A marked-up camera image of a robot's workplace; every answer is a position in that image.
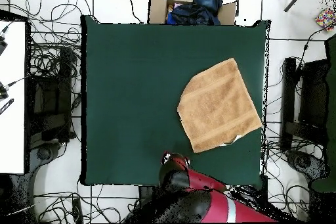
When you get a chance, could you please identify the tan terry towel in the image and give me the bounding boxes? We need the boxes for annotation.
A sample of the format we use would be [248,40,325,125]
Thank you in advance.
[177,57,263,154]

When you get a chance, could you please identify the colourful dotted cloth item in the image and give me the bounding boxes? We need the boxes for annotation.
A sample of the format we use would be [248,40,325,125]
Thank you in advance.
[314,7,336,34]

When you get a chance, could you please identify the black box on floor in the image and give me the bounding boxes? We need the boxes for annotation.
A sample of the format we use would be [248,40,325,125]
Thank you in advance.
[258,175,268,204]

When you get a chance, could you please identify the dark green table cloth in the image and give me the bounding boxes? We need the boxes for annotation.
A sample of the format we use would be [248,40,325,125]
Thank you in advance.
[80,14,271,187]

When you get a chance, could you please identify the black power strip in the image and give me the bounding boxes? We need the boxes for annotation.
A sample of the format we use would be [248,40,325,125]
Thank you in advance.
[72,197,83,223]

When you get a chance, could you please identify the dark round stand base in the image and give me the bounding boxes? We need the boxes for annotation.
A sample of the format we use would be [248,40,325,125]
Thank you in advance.
[285,150,329,181]

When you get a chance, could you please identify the black floor stand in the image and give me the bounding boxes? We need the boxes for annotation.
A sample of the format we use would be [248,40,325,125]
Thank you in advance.
[26,46,79,143]
[280,56,329,151]

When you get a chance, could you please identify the brown cardboard box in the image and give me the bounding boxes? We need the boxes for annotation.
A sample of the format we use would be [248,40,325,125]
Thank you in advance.
[148,0,238,26]

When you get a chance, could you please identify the dark blue clothing pile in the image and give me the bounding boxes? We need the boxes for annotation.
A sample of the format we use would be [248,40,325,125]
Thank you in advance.
[166,0,224,26]

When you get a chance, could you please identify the white side desk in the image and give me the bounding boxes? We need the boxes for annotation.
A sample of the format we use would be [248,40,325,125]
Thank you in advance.
[0,20,27,175]

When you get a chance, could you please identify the green cloth on side table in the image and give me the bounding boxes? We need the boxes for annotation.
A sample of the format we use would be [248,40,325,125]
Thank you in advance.
[310,34,336,193]

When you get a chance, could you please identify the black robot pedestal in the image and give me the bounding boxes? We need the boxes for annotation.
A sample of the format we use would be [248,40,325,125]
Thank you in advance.
[138,185,161,204]

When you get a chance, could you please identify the tangled black floor cables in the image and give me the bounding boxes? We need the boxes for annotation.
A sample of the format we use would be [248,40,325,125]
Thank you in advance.
[7,0,91,78]
[228,118,310,222]
[33,190,140,223]

